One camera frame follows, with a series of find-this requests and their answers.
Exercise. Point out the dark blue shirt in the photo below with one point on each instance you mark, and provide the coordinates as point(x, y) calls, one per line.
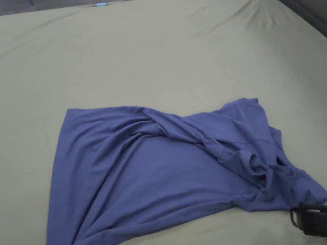
point(146, 173)

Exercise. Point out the small light blue tag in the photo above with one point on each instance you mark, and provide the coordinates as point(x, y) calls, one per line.
point(101, 5)

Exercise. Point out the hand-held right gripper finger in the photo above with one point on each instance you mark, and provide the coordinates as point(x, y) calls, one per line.
point(297, 221)
point(318, 208)

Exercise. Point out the bed with pale green sheet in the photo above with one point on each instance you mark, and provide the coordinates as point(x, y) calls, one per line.
point(148, 55)

